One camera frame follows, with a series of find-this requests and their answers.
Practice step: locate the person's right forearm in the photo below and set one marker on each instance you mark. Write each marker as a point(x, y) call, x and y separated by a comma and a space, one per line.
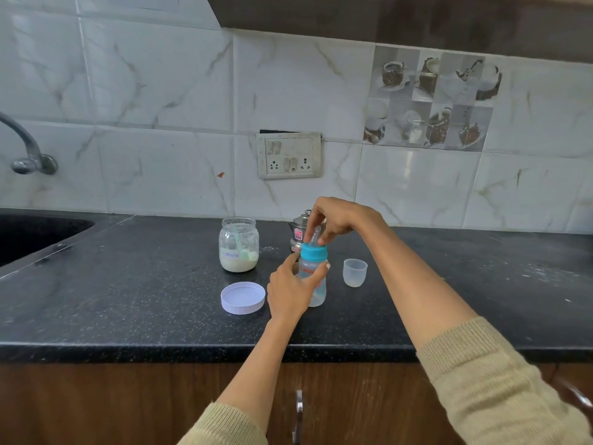
point(440, 319)

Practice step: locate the black kitchen sink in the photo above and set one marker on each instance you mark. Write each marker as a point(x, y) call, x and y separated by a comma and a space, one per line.
point(37, 236)

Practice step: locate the clear bottle dome cap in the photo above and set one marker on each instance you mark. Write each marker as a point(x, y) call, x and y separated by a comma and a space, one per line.
point(355, 273)

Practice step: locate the brown wooden cabinet door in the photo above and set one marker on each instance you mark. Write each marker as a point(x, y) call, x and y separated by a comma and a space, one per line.
point(581, 370)
point(370, 407)
point(116, 403)

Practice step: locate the small steel kettle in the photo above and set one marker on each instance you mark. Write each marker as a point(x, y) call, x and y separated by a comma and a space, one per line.
point(296, 233)

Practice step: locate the curved steel wall tap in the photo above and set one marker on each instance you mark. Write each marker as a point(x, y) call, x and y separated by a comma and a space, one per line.
point(32, 159)

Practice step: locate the white switch socket board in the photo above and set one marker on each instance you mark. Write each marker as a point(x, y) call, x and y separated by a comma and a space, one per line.
point(289, 155)

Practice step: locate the person's left forearm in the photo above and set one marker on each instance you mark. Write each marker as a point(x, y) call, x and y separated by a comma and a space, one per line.
point(259, 375)

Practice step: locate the lavender plastic jar lid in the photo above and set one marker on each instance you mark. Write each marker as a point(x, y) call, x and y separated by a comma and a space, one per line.
point(243, 298)

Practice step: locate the clear printed baby bottle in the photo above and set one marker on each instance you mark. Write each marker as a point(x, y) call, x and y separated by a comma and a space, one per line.
point(319, 294)

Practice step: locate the glass jar with white powder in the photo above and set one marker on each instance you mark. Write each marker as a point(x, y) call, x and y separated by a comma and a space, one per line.
point(238, 264)

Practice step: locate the person's left hand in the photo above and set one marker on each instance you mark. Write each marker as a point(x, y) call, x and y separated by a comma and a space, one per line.
point(287, 296)

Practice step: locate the blue collar with nipple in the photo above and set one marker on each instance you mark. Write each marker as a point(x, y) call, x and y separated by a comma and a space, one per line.
point(312, 252)

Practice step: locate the green plastic scoop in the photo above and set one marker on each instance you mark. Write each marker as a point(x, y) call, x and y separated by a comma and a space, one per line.
point(243, 250)

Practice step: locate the person's right hand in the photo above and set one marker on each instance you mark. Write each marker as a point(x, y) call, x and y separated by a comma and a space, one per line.
point(347, 215)

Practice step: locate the dark overhead cabinet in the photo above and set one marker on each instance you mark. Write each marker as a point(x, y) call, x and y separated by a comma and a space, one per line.
point(417, 18)

